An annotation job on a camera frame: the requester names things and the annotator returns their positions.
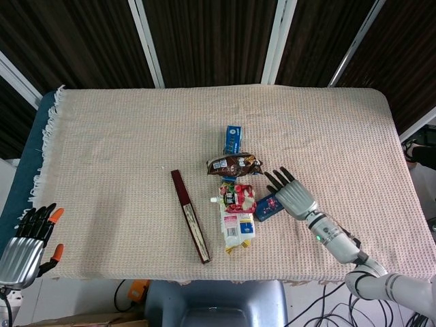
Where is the blue grey folding case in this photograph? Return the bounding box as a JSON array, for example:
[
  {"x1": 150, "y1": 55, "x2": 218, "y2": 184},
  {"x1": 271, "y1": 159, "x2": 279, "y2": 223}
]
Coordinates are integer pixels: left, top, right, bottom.
[{"x1": 253, "y1": 193, "x2": 285, "y2": 223}]

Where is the red fruit spout pouch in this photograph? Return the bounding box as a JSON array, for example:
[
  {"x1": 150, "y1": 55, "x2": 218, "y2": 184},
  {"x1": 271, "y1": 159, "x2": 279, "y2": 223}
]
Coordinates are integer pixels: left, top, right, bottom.
[{"x1": 209, "y1": 182, "x2": 258, "y2": 215}]

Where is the brown cardboard box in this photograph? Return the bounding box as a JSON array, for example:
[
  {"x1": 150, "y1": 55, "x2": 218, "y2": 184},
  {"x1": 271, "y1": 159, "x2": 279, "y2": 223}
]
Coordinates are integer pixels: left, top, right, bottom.
[{"x1": 20, "y1": 309, "x2": 149, "y2": 327}]

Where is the black equipment with white straps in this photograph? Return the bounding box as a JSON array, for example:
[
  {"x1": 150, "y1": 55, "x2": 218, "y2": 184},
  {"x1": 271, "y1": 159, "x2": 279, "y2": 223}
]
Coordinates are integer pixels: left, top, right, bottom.
[{"x1": 401, "y1": 125, "x2": 436, "y2": 170}]

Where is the blue white carton box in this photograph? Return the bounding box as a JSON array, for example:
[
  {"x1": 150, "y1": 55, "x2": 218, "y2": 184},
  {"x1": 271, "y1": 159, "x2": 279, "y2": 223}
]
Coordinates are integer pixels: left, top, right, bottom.
[{"x1": 221, "y1": 125, "x2": 245, "y2": 183}]

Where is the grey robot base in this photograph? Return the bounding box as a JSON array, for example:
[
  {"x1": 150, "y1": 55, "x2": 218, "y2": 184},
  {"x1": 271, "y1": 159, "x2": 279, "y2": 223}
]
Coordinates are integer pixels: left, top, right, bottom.
[{"x1": 144, "y1": 279, "x2": 289, "y2": 327}]

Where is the orange floor device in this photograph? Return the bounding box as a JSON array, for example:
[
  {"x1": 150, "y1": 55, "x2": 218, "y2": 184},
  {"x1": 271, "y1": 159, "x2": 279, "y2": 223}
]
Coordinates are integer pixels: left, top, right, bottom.
[{"x1": 127, "y1": 279, "x2": 151, "y2": 304}]

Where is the teal table pad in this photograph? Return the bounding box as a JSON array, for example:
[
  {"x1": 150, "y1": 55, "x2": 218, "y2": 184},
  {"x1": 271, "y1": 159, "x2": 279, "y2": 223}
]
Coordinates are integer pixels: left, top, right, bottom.
[{"x1": 0, "y1": 90, "x2": 57, "y2": 270}]

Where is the beige waffle tablecloth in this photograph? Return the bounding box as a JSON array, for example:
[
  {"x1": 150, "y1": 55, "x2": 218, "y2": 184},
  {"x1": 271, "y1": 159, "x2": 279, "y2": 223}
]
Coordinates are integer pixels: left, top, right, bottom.
[{"x1": 13, "y1": 84, "x2": 429, "y2": 285}]

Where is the white screen frame post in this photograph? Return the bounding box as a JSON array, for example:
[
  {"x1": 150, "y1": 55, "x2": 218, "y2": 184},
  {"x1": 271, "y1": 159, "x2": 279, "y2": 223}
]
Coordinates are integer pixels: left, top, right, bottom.
[
  {"x1": 0, "y1": 50, "x2": 44, "y2": 110},
  {"x1": 328, "y1": 0, "x2": 388, "y2": 88},
  {"x1": 260, "y1": 0, "x2": 299, "y2": 85},
  {"x1": 398, "y1": 107, "x2": 436, "y2": 142},
  {"x1": 127, "y1": 0, "x2": 166, "y2": 89}
]

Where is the brown snack bag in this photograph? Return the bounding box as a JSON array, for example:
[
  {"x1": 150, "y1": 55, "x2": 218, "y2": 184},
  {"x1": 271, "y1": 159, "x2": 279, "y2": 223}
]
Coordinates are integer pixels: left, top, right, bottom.
[{"x1": 206, "y1": 153, "x2": 265, "y2": 178}]

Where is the single black looped cable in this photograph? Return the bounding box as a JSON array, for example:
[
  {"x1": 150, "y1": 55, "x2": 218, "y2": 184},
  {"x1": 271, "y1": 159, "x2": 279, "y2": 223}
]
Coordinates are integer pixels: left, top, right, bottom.
[{"x1": 113, "y1": 279, "x2": 137, "y2": 313}]

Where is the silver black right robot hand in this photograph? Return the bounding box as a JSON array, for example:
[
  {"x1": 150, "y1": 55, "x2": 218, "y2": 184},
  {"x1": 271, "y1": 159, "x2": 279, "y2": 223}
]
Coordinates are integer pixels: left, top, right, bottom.
[{"x1": 264, "y1": 166, "x2": 317, "y2": 221}]

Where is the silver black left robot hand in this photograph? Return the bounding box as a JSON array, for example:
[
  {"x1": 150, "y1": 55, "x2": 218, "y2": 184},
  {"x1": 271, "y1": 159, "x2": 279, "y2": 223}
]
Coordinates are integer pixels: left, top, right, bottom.
[{"x1": 0, "y1": 203, "x2": 65, "y2": 290}]

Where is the white yellow snack bag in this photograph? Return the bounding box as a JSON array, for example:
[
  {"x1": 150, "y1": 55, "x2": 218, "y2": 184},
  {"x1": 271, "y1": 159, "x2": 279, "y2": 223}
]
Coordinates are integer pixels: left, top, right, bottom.
[{"x1": 219, "y1": 204, "x2": 256, "y2": 255}]

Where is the black floor cable bundle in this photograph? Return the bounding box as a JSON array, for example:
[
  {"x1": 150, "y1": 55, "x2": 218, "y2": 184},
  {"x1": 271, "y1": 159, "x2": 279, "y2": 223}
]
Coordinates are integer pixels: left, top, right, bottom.
[{"x1": 289, "y1": 281, "x2": 436, "y2": 327}]

